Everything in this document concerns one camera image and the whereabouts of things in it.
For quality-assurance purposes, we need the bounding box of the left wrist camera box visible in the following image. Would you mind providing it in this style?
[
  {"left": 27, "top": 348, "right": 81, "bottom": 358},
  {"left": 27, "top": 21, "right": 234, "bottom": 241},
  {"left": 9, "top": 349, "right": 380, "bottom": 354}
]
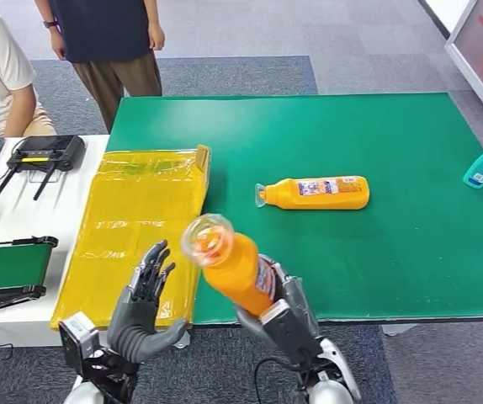
[{"left": 58, "top": 311, "right": 100, "bottom": 375}]

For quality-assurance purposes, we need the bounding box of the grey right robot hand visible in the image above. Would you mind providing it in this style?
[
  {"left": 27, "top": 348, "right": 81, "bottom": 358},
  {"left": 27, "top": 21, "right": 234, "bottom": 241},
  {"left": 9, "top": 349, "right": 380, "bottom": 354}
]
[{"left": 235, "top": 255, "right": 319, "bottom": 336}]

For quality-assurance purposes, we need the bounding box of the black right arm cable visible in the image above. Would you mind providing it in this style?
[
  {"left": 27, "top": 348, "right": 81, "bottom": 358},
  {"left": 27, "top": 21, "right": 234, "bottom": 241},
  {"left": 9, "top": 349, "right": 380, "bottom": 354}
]
[{"left": 254, "top": 356, "right": 309, "bottom": 404}]

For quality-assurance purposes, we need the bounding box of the green table mat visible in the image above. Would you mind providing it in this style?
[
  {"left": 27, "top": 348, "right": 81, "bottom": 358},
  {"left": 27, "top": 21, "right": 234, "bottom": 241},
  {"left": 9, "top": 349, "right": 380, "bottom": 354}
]
[{"left": 105, "top": 93, "right": 483, "bottom": 327}]

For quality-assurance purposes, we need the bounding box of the yellow plastic wrapped box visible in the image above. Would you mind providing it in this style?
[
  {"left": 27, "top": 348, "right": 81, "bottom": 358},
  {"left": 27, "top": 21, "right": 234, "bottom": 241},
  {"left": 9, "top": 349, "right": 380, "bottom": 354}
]
[{"left": 50, "top": 145, "right": 211, "bottom": 331}]

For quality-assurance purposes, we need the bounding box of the black remote controller with antennas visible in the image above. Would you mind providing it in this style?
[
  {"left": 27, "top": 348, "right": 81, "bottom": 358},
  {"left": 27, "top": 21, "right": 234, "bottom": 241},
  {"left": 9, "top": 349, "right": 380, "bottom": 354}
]
[{"left": 0, "top": 135, "right": 86, "bottom": 203}]

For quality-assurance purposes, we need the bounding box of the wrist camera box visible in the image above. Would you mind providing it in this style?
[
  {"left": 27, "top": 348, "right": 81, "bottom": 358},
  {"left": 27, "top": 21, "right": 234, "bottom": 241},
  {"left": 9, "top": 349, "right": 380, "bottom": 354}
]
[
  {"left": 58, "top": 311, "right": 100, "bottom": 375},
  {"left": 260, "top": 299, "right": 323, "bottom": 364}
]

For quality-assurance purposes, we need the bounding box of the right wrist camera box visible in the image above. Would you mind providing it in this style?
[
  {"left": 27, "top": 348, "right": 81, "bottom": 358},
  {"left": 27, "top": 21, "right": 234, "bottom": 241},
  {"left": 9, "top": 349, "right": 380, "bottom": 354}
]
[{"left": 260, "top": 299, "right": 323, "bottom": 364}]

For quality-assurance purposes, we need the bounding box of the orange bottle with clear cap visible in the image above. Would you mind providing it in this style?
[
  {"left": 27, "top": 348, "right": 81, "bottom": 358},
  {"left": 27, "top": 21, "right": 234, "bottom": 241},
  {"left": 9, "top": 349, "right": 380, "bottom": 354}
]
[
  {"left": 255, "top": 176, "right": 370, "bottom": 212},
  {"left": 180, "top": 213, "right": 284, "bottom": 318}
]

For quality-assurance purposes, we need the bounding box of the standing person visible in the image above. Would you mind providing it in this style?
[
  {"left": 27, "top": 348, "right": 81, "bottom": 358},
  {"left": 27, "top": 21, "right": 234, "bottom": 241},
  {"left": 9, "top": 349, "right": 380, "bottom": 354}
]
[{"left": 34, "top": 0, "right": 166, "bottom": 134}]

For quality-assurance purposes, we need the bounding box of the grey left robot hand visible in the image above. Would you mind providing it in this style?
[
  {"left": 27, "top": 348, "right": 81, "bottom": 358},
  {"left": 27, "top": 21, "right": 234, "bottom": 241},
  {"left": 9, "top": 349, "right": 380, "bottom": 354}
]
[{"left": 107, "top": 240, "right": 187, "bottom": 364}]

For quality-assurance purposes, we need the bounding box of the small green belt conveyor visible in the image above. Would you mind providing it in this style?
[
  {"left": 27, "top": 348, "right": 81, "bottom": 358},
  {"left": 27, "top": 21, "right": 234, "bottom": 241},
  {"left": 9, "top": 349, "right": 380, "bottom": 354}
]
[{"left": 0, "top": 236, "right": 58, "bottom": 311}]

